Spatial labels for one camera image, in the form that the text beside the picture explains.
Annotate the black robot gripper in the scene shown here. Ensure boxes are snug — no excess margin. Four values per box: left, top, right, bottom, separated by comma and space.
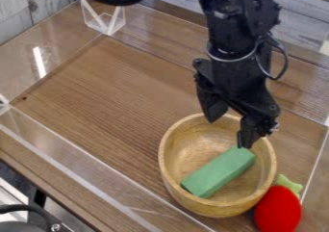
192, 43, 279, 148

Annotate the green rectangular block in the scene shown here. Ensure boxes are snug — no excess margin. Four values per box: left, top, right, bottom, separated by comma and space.
180, 146, 255, 198

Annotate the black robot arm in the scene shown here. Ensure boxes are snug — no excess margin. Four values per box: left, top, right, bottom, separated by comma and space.
194, 0, 283, 148

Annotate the brown wooden bowl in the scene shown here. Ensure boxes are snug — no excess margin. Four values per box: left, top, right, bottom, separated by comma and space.
158, 114, 278, 218

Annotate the red plush strawberry toy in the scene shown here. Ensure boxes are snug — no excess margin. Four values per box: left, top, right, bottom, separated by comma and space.
253, 174, 303, 232

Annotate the clear acrylic tray wall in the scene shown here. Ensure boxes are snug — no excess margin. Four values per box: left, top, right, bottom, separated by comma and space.
0, 94, 214, 232

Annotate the clear acrylic corner bracket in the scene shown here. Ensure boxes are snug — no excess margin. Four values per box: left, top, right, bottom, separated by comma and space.
80, 0, 125, 36

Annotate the black cable on floor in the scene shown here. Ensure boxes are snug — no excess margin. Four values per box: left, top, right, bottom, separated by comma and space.
0, 203, 52, 232

